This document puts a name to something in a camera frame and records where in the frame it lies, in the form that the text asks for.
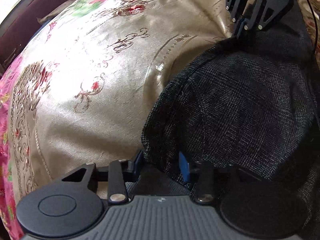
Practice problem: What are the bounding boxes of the black knit pants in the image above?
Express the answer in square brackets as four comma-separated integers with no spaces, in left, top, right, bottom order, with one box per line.
[141,0,320,230]

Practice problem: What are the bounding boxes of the floral satin bedspread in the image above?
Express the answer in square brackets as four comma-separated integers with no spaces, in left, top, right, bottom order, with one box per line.
[0,0,320,240]

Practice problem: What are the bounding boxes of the black cable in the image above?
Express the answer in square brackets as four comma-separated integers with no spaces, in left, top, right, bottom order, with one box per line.
[301,0,320,55]

